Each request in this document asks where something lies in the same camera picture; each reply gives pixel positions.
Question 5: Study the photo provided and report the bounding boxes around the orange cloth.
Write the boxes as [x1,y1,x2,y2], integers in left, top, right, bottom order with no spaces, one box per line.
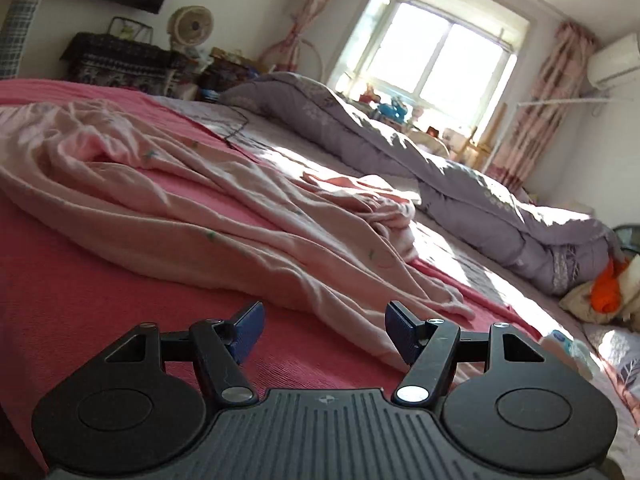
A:
[590,255,631,313]

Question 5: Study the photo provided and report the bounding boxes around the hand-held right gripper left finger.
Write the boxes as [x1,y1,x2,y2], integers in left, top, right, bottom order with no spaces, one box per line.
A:
[102,301,265,406]

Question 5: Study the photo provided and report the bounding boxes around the purple floral quilt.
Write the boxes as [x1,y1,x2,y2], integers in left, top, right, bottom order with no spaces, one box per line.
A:
[220,71,623,296]

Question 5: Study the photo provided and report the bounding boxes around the pink hula hoop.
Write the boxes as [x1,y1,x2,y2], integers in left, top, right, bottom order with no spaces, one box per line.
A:
[260,35,326,78]

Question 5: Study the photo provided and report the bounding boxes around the white blue packet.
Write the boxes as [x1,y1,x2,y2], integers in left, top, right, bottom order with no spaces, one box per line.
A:
[542,330,593,376]

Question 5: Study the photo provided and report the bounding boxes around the grey bed sheet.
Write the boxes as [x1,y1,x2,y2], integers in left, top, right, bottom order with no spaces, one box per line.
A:
[152,94,640,456]

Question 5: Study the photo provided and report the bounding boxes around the colourful printed box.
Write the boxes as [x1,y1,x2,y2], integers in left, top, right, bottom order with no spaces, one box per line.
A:
[202,60,261,96]

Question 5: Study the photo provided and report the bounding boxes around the patterned cloth covered cabinet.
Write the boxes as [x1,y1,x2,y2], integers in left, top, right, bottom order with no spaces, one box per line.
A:
[60,32,191,97]

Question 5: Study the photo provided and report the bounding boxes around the pink strawberry print pants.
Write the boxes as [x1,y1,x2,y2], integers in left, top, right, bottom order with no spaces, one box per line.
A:
[0,99,476,373]

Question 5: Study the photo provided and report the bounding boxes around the blue plush toy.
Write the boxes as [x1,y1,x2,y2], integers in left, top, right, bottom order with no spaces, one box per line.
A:
[377,100,411,121]

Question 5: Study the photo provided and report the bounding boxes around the beige round fan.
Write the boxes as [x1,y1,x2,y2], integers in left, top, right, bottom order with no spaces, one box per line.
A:
[167,6,215,53]

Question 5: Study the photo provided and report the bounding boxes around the pink strawberry pajama top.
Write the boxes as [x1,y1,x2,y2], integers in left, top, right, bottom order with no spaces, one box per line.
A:
[300,172,423,263]

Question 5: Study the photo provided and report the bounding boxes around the white air conditioner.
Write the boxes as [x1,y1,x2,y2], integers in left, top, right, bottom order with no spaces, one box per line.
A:
[586,34,640,88]

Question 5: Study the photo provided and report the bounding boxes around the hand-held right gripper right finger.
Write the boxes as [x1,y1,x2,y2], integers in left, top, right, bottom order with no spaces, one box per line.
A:
[384,300,546,407]

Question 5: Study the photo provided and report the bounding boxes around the white clothes rail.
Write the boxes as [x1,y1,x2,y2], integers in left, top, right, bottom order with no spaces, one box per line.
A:
[517,97,640,108]

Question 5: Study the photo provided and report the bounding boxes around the pink towel blanket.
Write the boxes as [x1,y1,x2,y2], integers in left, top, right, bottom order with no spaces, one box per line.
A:
[0,78,543,466]

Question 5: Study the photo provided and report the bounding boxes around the window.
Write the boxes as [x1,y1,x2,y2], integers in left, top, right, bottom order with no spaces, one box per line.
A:
[327,0,531,133]

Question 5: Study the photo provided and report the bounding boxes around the white tower fan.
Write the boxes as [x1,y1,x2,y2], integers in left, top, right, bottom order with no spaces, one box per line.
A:
[0,0,56,81]

